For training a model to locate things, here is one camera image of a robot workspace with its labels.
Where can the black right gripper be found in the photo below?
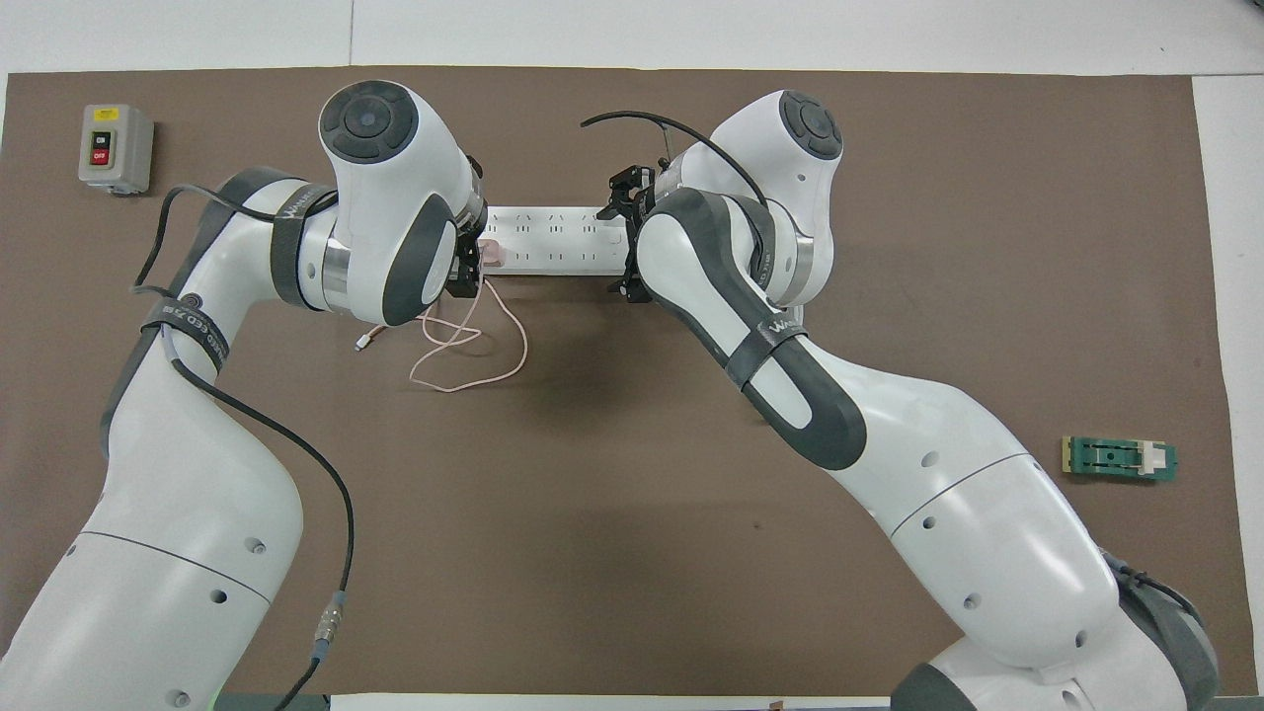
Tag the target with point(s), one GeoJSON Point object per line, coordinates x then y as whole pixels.
{"type": "Point", "coordinates": [637, 188]}

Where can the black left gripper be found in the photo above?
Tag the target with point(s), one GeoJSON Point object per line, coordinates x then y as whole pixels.
{"type": "Point", "coordinates": [462, 276]}

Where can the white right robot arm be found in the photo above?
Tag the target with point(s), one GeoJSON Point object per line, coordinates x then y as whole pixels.
{"type": "Point", "coordinates": [987, 513]}

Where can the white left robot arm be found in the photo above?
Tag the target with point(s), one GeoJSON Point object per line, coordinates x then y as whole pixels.
{"type": "Point", "coordinates": [197, 494]}

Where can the grey on-off switch box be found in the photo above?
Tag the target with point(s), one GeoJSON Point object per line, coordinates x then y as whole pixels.
{"type": "Point", "coordinates": [116, 148]}

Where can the green circuit board fixture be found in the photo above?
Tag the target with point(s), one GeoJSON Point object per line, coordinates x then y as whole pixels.
{"type": "Point", "coordinates": [1116, 459]}

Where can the brown paper mat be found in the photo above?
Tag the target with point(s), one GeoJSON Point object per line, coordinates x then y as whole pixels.
{"type": "Point", "coordinates": [612, 513]}

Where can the pink charger adapter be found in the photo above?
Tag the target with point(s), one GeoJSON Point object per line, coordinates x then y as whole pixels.
{"type": "Point", "coordinates": [493, 255]}

